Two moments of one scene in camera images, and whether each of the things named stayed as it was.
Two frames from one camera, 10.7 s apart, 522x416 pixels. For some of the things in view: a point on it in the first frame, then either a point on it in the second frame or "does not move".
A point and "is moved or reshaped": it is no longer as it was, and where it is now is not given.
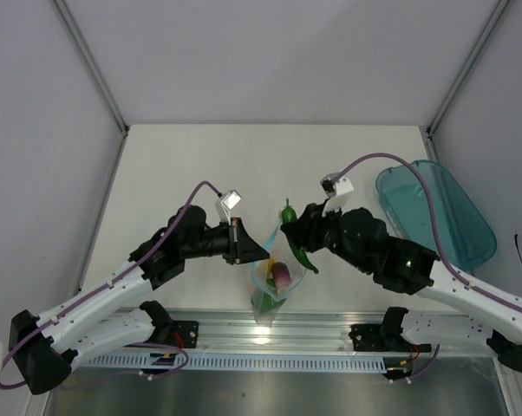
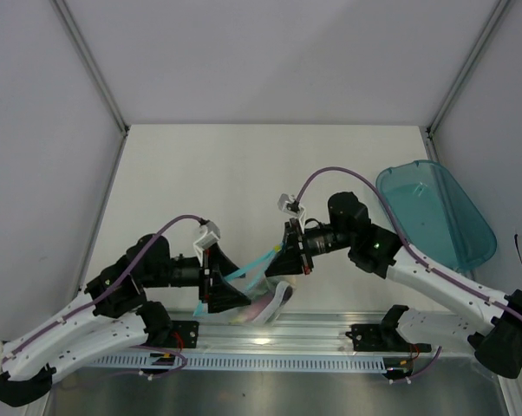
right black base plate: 372,338 does not move
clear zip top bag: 276,273 is moved or reshaped
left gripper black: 241,247 to 221,295
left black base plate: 184,334 does not move
